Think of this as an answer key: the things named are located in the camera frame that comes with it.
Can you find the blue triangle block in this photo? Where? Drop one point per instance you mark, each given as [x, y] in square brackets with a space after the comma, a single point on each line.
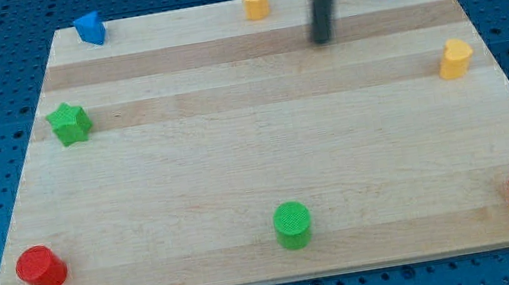
[90, 28]

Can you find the yellow hexagon block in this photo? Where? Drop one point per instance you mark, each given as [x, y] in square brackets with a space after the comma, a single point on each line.
[256, 9]

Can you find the yellow heart block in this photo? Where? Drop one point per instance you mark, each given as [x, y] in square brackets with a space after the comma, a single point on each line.
[456, 58]

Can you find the wooden board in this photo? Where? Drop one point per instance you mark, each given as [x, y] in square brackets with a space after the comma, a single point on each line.
[205, 122]

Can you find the green cylinder block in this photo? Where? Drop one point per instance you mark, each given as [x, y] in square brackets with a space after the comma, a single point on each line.
[292, 224]

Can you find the green star block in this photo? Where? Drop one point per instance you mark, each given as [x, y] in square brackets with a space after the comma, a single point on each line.
[70, 124]

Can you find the red cylinder block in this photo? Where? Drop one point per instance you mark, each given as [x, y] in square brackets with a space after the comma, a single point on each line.
[38, 265]

